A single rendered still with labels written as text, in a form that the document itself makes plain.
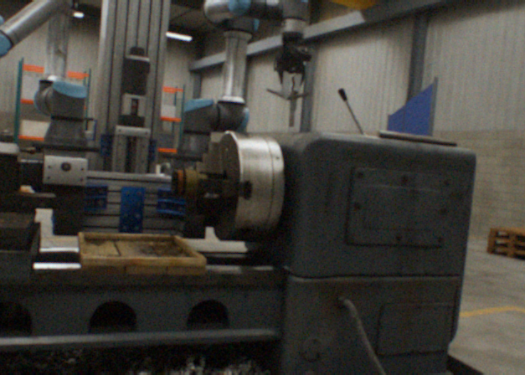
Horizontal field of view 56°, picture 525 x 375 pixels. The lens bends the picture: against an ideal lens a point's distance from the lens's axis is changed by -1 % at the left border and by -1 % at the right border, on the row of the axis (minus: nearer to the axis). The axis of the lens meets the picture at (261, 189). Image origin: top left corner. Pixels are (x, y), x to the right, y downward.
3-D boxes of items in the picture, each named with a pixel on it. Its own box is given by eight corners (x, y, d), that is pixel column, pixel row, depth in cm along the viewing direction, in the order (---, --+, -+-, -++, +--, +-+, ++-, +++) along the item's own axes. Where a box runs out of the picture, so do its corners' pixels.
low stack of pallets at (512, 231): (522, 250, 903) (525, 227, 900) (573, 260, 832) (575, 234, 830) (484, 252, 831) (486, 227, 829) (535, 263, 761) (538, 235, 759)
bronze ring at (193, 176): (202, 167, 146) (171, 165, 143) (210, 169, 137) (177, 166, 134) (199, 199, 146) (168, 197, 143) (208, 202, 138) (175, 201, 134)
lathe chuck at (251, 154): (229, 218, 165) (244, 125, 157) (260, 260, 137) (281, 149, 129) (203, 217, 162) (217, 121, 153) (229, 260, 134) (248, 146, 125)
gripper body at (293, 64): (292, 76, 169) (295, 41, 169) (304, 73, 162) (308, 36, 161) (272, 73, 167) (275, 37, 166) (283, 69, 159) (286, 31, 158)
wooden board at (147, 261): (177, 248, 159) (177, 235, 159) (206, 274, 125) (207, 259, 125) (77, 245, 148) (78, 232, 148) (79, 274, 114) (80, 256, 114)
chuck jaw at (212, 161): (229, 181, 148) (226, 146, 153) (234, 173, 144) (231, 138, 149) (193, 178, 144) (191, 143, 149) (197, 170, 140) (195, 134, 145)
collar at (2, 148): (23, 155, 135) (23, 144, 135) (20, 156, 128) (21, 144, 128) (-10, 152, 132) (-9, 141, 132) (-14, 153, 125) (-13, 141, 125)
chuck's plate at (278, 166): (239, 218, 167) (255, 125, 158) (272, 260, 139) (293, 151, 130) (229, 218, 165) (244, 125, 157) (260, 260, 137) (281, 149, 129)
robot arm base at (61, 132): (43, 142, 187) (45, 115, 187) (85, 146, 193) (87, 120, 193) (43, 142, 173) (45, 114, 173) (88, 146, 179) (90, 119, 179)
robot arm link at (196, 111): (178, 130, 205) (181, 97, 205) (208, 133, 211) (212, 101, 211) (187, 129, 195) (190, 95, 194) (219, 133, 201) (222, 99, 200)
